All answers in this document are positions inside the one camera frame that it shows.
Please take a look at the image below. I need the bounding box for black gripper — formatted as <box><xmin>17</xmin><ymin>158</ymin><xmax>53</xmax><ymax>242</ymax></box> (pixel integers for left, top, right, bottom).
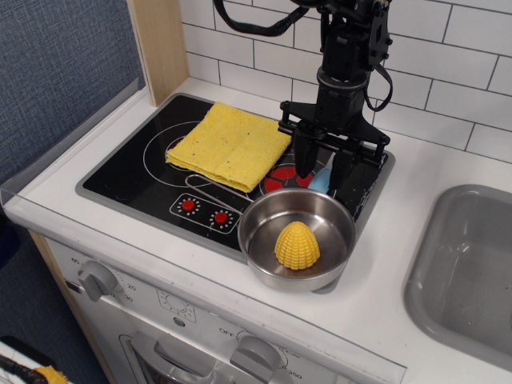
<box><xmin>278</xmin><ymin>68</ymin><xmax>390</xmax><ymax>198</ymax></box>

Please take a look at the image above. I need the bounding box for white spoon blue handle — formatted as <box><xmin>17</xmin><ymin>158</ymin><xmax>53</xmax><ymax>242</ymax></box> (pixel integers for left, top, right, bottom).
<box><xmin>308</xmin><ymin>156</ymin><xmax>333</xmax><ymax>194</ymax></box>

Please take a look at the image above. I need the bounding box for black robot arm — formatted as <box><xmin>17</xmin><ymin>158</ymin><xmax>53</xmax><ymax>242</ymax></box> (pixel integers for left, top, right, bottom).
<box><xmin>279</xmin><ymin>1</ymin><xmax>393</xmax><ymax>196</ymax></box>

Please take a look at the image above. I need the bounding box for black toy stove top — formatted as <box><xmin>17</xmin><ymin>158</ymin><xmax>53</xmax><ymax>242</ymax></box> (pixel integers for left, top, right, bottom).
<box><xmin>75</xmin><ymin>92</ymin><xmax>397</xmax><ymax>295</ymax></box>

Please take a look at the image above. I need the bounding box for yellow folded cloth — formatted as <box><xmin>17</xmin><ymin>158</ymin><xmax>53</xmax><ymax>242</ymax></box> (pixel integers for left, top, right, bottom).
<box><xmin>166</xmin><ymin>102</ymin><xmax>291</xmax><ymax>193</ymax></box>

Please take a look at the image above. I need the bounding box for silver metal pot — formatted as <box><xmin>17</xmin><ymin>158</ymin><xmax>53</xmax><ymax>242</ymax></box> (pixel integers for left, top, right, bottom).
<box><xmin>185</xmin><ymin>174</ymin><xmax>356</xmax><ymax>293</ymax></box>

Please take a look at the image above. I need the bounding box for yellow toy corn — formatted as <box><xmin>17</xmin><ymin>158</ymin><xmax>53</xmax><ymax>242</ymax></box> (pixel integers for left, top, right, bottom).
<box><xmin>274</xmin><ymin>221</ymin><xmax>321</xmax><ymax>270</ymax></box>

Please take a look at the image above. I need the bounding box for grey sink basin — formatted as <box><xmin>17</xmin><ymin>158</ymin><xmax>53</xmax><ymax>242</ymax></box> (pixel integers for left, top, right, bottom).
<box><xmin>404</xmin><ymin>185</ymin><xmax>511</xmax><ymax>370</ymax></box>

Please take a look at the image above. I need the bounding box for grey right oven knob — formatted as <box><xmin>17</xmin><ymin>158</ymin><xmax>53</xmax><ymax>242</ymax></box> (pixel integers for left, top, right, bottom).
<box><xmin>230</xmin><ymin>336</ymin><xmax>281</xmax><ymax>383</ymax></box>

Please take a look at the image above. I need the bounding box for grey oven knob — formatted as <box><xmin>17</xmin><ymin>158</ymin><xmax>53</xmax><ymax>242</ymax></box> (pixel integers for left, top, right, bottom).
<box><xmin>78</xmin><ymin>261</ymin><xmax>118</xmax><ymax>302</ymax></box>
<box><xmin>230</xmin><ymin>336</ymin><xmax>281</xmax><ymax>383</ymax></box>

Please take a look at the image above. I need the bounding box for white toy oven front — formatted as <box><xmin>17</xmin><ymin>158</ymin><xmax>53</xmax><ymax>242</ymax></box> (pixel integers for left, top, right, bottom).
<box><xmin>38</xmin><ymin>237</ymin><xmax>406</xmax><ymax>383</ymax></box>

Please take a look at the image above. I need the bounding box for grey left oven knob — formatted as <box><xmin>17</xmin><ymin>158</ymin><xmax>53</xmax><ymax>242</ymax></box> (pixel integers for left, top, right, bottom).
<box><xmin>78</xmin><ymin>261</ymin><xmax>118</xmax><ymax>302</ymax></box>

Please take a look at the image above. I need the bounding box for yellow black object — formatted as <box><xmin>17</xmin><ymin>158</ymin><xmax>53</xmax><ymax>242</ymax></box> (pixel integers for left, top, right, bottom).
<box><xmin>1</xmin><ymin>355</ymin><xmax>70</xmax><ymax>384</ymax></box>

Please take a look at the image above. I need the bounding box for black sleeved cable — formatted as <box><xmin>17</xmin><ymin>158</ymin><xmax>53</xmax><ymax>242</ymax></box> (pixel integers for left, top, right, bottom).
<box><xmin>213</xmin><ymin>0</ymin><xmax>313</xmax><ymax>38</ymax></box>

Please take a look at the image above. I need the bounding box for wooden post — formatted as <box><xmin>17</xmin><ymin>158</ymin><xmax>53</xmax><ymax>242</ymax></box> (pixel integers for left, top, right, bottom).
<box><xmin>126</xmin><ymin>0</ymin><xmax>190</xmax><ymax>107</ymax></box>

